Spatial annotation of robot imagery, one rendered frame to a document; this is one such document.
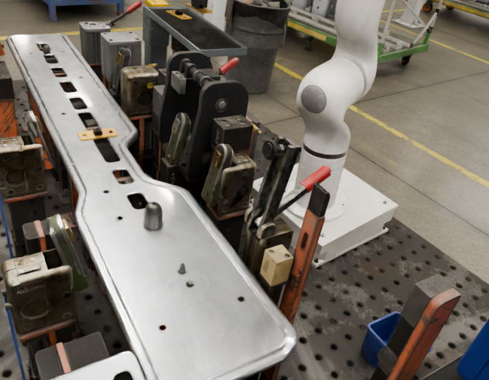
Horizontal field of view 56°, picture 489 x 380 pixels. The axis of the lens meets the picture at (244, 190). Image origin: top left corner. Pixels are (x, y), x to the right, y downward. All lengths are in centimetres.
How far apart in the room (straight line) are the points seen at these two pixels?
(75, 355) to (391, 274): 89
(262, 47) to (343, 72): 271
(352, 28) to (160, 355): 76
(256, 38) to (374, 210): 256
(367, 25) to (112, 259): 70
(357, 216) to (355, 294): 23
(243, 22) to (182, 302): 315
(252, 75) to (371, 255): 270
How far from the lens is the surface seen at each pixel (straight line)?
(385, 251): 140
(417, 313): 57
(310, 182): 79
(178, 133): 100
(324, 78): 106
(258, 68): 385
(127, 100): 125
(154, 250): 80
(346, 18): 107
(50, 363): 70
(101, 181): 96
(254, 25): 369
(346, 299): 122
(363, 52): 114
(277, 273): 73
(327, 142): 117
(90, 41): 163
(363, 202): 139
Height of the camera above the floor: 155
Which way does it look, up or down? 35 degrees down
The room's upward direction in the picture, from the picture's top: 10 degrees clockwise
